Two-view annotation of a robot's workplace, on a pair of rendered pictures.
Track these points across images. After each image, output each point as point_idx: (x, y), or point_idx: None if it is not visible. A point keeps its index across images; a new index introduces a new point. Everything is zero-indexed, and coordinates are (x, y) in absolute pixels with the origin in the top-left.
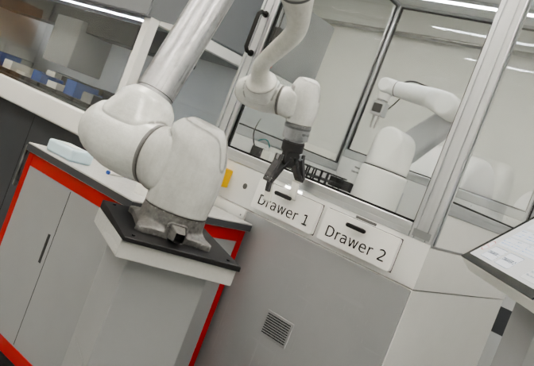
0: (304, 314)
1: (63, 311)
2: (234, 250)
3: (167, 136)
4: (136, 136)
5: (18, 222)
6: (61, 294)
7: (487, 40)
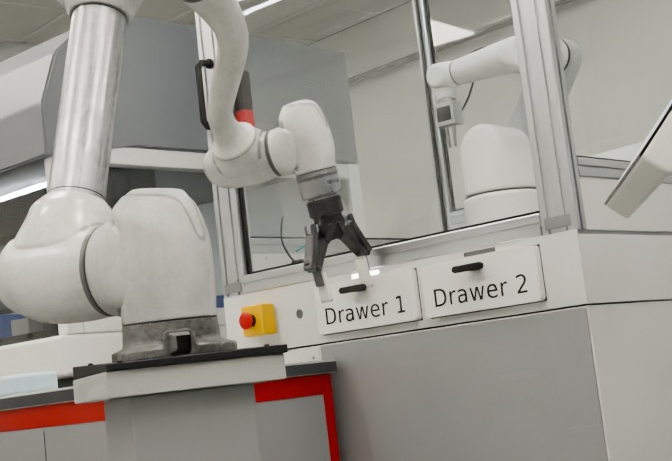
0: (469, 438)
1: None
2: (327, 409)
3: (109, 228)
4: (71, 251)
5: None
6: None
7: None
